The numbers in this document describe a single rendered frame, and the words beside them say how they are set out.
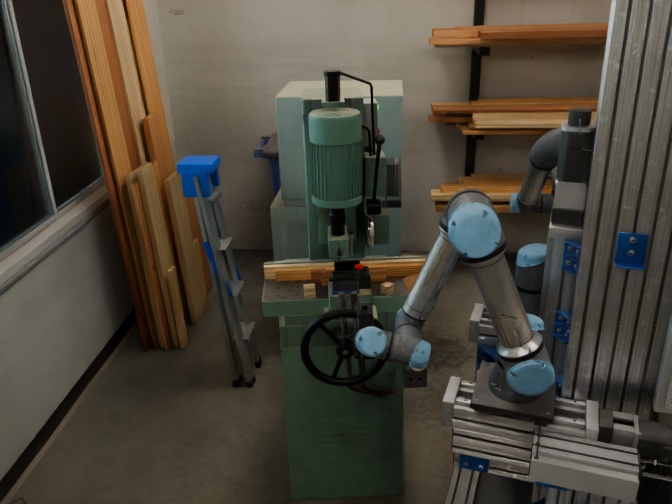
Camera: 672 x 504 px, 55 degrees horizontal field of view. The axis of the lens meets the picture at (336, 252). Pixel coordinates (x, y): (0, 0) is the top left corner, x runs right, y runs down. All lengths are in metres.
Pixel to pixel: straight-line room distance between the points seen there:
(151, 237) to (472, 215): 2.31
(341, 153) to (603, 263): 0.86
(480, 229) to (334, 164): 0.76
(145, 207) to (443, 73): 2.15
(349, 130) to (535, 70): 2.58
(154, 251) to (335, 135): 1.70
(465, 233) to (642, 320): 0.67
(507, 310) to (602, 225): 0.40
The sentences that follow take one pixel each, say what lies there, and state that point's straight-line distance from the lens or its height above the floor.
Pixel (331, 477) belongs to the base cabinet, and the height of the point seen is 0.11.
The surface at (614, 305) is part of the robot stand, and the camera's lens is 1.95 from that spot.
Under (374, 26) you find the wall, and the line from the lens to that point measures 4.40.
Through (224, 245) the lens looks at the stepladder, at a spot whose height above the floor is 0.75.
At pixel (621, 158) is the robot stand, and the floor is 1.48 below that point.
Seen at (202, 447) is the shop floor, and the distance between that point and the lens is 3.05.
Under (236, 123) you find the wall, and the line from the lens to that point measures 4.62.
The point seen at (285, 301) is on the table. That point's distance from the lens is 2.21.
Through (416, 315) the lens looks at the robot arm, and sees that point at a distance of 1.76.
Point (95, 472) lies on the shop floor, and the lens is 3.07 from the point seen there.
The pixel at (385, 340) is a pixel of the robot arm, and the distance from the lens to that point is 1.65.
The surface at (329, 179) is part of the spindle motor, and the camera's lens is 2.13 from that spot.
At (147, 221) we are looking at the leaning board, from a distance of 3.48.
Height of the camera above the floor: 1.93
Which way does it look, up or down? 24 degrees down
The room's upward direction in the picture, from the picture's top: 2 degrees counter-clockwise
